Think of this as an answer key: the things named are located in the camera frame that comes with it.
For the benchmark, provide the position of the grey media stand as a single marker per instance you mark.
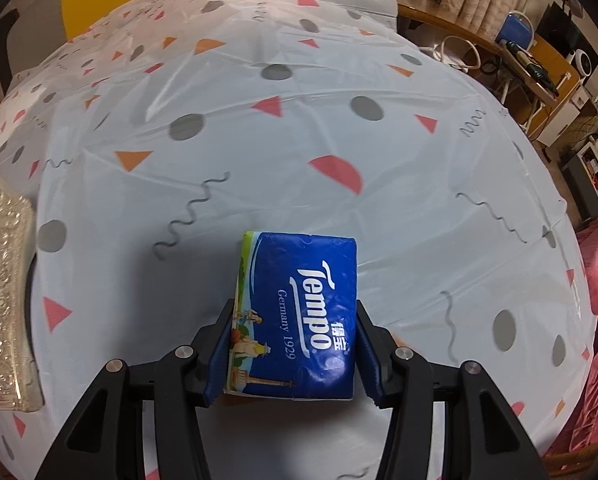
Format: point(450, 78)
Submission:
point(579, 175)

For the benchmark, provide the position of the black monitor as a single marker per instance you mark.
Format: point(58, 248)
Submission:
point(554, 25)

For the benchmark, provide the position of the white round fan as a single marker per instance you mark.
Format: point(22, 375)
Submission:
point(585, 62)

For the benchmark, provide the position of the embossed gold tissue box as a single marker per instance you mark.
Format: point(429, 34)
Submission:
point(4, 285)

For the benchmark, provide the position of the black hair tool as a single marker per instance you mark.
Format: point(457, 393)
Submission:
point(529, 65)

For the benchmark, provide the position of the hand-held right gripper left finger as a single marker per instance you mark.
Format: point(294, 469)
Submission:
point(219, 360)

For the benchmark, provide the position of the white small cabinet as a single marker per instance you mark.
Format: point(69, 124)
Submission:
point(569, 120)

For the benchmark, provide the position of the wooden cabinet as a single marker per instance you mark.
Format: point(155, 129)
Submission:
point(571, 87)

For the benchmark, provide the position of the blue folding chair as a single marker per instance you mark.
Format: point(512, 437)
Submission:
point(516, 27)

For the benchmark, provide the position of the blue tissue packet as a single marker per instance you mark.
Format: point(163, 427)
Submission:
point(289, 310)

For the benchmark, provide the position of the round side table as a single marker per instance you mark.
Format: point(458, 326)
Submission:
point(521, 85)

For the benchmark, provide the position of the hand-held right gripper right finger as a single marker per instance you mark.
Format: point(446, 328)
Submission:
point(371, 360)

